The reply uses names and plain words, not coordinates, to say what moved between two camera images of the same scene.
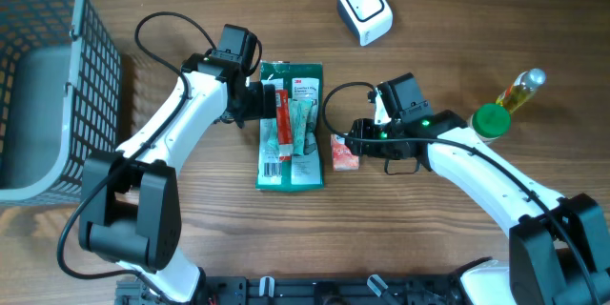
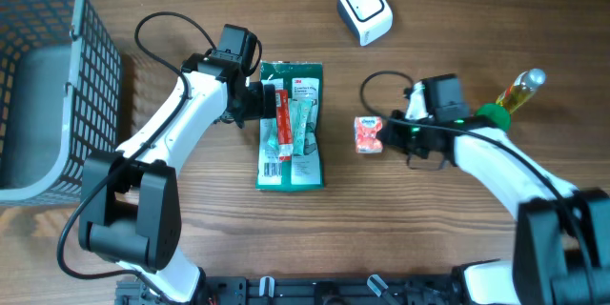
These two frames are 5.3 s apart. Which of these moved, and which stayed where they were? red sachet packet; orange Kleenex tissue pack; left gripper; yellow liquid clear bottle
Moved: orange Kleenex tissue pack
Stayed: red sachet packet; yellow liquid clear bottle; left gripper
